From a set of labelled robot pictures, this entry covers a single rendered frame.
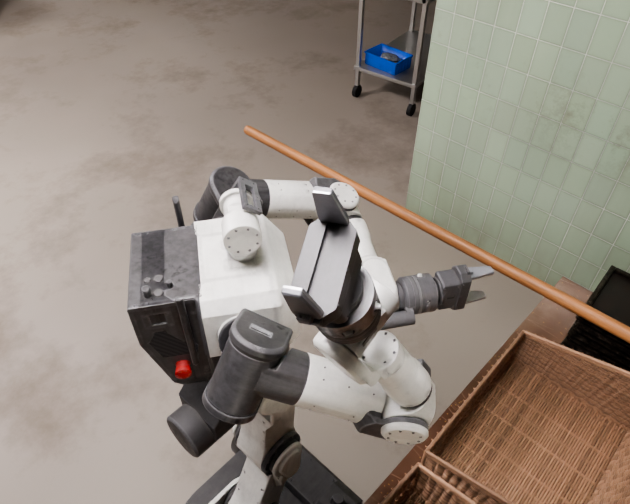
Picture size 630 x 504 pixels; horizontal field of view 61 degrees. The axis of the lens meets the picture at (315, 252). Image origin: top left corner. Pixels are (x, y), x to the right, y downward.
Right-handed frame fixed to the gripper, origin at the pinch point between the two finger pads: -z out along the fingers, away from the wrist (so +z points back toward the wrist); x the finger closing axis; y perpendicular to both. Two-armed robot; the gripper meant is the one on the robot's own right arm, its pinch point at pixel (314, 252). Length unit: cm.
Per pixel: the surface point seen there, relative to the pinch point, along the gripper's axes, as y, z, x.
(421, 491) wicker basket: 7, 114, -16
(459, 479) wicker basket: 16, 106, -11
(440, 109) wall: -21, 170, 160
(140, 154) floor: -225, 216, 145
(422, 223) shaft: -2, 74, 44
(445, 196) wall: -15, 214, 136
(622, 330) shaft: 43, 72, 23
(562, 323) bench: 42, 151, 51
